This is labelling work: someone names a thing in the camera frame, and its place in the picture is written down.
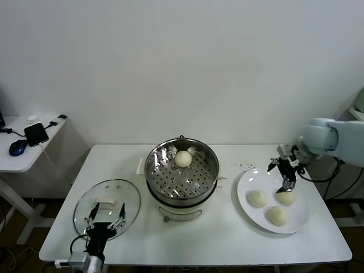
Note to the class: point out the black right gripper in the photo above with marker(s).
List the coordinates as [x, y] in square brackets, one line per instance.
[287, 169]

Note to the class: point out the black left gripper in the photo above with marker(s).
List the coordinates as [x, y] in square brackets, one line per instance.
[98, 234]

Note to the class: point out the white steamed baozi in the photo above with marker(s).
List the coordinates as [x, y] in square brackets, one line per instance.
[256, 198]
[277, 216]
[182, 158]
[285, 199]

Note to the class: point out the round glass pot lid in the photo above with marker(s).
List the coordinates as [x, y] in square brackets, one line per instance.
[130, 196]

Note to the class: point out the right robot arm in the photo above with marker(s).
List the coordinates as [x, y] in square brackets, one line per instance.
[321, 136]

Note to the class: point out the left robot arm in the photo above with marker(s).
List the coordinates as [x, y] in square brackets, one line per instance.
[96, 264]

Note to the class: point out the stainless steel steamer basket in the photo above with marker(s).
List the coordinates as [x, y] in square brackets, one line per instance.
[165, 182]

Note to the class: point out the white round plate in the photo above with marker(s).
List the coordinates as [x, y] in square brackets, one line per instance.
[250, 182]

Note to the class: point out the white shelf board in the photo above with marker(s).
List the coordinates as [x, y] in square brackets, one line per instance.
[357, 113]

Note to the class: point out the white side table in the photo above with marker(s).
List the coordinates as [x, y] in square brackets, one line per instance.
[15, 162]

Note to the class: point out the black smartphone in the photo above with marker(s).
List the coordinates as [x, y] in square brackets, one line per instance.
[36, 134]

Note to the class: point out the black white usb adapter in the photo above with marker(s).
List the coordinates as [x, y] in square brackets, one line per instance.
[61, 116]

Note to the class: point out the pale green container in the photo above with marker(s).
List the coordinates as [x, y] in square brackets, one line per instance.
[361, 99]

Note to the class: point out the blue computer mouse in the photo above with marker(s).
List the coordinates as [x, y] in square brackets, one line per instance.
[18, 148]

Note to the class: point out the small white case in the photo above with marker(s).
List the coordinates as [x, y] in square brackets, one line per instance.
[32, 117]

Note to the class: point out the dark laptop screen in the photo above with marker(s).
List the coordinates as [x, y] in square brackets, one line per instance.
[2, 113]

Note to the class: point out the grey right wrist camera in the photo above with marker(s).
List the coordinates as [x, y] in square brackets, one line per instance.
[284, 150]

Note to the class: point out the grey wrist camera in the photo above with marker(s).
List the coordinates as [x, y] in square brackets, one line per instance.
[79, 259]
[284, 150]

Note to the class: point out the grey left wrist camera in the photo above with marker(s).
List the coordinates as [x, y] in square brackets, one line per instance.
[79, 259]

